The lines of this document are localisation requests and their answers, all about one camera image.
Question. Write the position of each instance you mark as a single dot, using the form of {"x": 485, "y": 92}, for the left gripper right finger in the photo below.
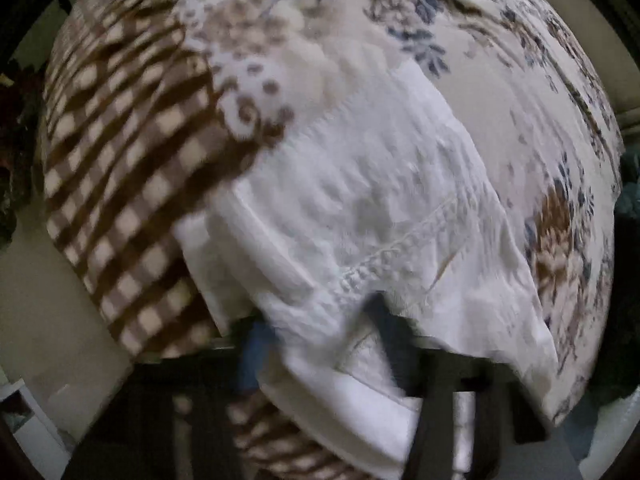
{"x": 505, "y": 411}

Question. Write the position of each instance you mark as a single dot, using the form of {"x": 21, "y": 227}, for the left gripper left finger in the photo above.
{"x": 213, "y": 378}

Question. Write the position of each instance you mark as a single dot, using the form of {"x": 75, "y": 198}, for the white pants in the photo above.
{"x": 384, "y": 193}

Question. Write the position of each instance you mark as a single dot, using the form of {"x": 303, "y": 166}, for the dark green plush blanket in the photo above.
{"x": 628, "y": 203}

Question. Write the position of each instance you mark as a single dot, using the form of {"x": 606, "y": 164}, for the floral beige bed blanket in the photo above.
{"x": 151, "y": 105}

